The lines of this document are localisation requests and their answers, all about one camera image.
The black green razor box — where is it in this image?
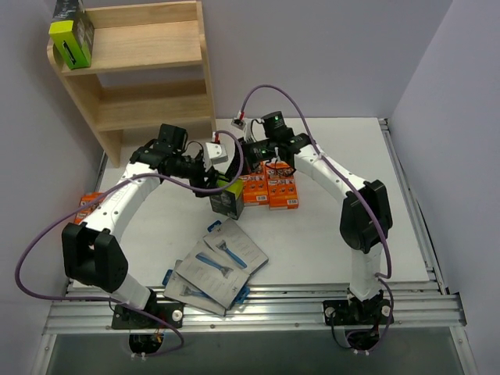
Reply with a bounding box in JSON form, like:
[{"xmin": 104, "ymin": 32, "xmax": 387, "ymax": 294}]
[
  {"xmin": 48, "ymin": 0, "xmax": 95, "ymax": 70},
  {"xmin": 209, "ymin": 179, "xmax": 245, "ymax": 220}
]

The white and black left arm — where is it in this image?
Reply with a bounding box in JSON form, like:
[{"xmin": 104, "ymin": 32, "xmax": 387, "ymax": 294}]
[{"xmin": 62, "ymin": 124, "xmax": 227, "ymax": 327}]

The wooden three-tier shelf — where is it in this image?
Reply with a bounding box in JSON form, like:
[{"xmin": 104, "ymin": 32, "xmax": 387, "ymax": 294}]
[{"xmin": 47, "ymin": 1, "xmax": 216, "ymax": 166}]

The orange razor box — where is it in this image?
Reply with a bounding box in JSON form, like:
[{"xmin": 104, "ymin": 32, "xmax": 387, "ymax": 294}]
[
  {"xmin": 73, "ymin": 192, "xmax": 105, "ymax": 224},
  {"xmin": 241, "ymin": 162, "xmax": 269, "ymax": 206},
  {"xmin": 265, "ymin": 161, "xmax": 299, "ymax": 210}
]

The orange razor box right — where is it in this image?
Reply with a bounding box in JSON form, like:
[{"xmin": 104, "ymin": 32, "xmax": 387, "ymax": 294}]
[{"xmin": 265, "ymin": 161, "xmax": 299, "ymax": 210}]

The grey blue razor pack upper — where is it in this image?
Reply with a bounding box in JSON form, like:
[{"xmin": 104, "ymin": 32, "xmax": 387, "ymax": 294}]
[{"xmin": 203, "ymin": 219, "xmax": 269, "ymax": 276}]

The grey blue razor pack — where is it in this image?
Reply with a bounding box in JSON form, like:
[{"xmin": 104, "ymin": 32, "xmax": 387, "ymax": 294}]
[
  {"xmin": 203, "ymin": 219, "xmax": 269, "ymax": 276},
  {"xmin": 177, "ymin": 241, "xmax": 249, "ymax": 309},
  {"xmin": 163, "ymin": 259, "xmax": 226, "ymax": 316}
]

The grey blue razor pack middle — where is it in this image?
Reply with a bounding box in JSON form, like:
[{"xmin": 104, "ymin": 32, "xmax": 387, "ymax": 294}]
[{"xmin": 177, "ymin": 241, "xmax": 249, "ymax": 309}]

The orange razor box far left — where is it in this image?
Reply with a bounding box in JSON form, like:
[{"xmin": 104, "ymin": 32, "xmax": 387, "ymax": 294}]
[{"xmin": 73, "ymin": 192, "xmax": 105, "ymax": 224}]

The grey blue razor pack lower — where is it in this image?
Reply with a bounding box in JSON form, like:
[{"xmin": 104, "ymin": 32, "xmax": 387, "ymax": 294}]
[{"xmin": 163, "ymin": 259, "xmax": 226, "ymax": 316}]

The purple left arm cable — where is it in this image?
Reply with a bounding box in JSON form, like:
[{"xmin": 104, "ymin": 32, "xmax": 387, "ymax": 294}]
[{"xmin": 15, "ymin": 130, "xmax": 245, "ymax": 357}]

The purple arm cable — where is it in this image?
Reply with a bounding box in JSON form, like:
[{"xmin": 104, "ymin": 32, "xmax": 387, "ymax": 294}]
[
  {"xmin": 240, "ymin": 84, "xmax": 393, "ymax": 352},
  {"xmin": 15, "ymin": 130, "xmax": 245, "ymax": 357}
]

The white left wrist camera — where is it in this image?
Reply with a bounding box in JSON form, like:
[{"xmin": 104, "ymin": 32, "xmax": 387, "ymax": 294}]
[{"xmin": 203, "ymin": 132, "xmax": 228, "ymax": 166}]

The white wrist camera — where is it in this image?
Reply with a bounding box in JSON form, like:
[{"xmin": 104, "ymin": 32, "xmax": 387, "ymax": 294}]
[
  {"xmin": 203, "ymin": 132, "xmax": 228, "ymax": 166},
  {"xmin": 231, "ymin": 111, "xmax": 252, "ymax": 141}
]

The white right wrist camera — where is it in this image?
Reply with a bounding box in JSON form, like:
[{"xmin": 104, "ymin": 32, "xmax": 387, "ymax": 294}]
[{"xmin": 231, "ymin": 111, "xmax": 252, "ymax": 141}]

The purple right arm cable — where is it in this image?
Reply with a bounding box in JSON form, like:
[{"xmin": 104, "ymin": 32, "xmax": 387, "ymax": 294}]
[{"xmin": 240, "ymin": 84, "xmax": 393, "ymax": 352}]

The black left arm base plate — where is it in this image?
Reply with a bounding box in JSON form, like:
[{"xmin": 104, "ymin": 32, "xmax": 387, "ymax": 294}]
[{"xmin": 111, "ymin": 302, "xmax": 184, "ymax": 330}]

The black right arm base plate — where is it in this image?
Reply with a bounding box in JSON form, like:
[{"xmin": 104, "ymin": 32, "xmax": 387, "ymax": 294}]
[{"xmin": 323, "ymin": 298, "xmax": 394, "ymax": 326}]

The aluminium rail frame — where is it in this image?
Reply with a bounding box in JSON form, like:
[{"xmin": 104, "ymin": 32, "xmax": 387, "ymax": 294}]
[{"xmin": 37, "ymin": 117, "xmax": 477, "ymax": 374}]

